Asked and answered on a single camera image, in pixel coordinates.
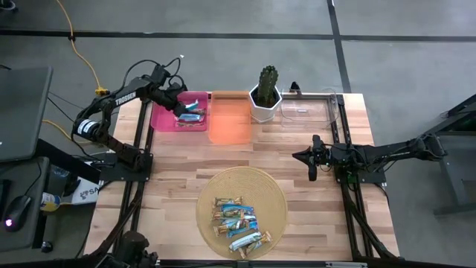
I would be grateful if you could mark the dark grey side desk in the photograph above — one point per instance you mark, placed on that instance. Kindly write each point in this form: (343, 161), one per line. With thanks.
(37, 223)

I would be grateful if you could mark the black computer mouse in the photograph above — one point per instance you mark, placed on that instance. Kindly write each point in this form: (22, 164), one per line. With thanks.
(16, 212)

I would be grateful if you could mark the black table clamp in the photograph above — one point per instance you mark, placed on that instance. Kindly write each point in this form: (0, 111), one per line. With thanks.
(295, 88)

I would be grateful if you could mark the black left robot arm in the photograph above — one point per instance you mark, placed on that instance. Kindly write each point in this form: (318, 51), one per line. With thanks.
(124, 98)

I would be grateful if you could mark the pink plastic bin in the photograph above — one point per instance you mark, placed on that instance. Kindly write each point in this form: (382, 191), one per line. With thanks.
(163, 119)

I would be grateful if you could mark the blue wrapper granola bar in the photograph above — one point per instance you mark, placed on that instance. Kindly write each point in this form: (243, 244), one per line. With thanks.
(240, 208)
(244, 229)
(250, 219)

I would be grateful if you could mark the clear plastic bin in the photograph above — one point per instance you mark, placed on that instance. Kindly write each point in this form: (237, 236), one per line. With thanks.
(308, 119)

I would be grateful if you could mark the black diagonal desk beam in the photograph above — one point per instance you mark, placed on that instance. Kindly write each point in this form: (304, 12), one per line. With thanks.
(63, 161)

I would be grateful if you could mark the dark grey desk monitor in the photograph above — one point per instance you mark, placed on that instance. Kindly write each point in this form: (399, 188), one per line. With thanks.
(22, 111)

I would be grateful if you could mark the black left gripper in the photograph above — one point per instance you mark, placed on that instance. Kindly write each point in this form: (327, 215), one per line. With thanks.
(174, 97)

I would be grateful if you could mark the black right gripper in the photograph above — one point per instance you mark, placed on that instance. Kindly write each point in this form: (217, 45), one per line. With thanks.
(320, 156)

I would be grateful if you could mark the small black object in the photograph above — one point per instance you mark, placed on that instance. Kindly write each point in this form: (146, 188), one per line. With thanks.
(47, 247)

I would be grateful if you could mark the round woven placemat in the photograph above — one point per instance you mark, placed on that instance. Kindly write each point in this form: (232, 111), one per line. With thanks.
(260, 186)

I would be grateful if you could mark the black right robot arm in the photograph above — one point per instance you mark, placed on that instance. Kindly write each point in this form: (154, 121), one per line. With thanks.
(390, 154)

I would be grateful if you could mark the dark grey metal stand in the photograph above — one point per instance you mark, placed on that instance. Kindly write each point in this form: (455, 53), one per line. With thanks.
(451, 178)

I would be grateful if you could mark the person's shoe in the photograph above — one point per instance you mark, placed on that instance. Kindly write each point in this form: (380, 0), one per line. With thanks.
(7, 4)

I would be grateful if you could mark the green cactus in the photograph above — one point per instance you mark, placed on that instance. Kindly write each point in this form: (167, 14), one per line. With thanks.
(268, 83)

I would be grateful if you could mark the white printed bag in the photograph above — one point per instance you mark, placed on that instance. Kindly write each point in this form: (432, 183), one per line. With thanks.
(87, 193)

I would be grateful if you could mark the silver metal bracket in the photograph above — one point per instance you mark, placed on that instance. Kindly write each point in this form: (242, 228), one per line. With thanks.
(346, 264)

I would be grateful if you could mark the orange plastic bin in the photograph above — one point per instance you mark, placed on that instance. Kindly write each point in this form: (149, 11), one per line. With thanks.
(230, 119)

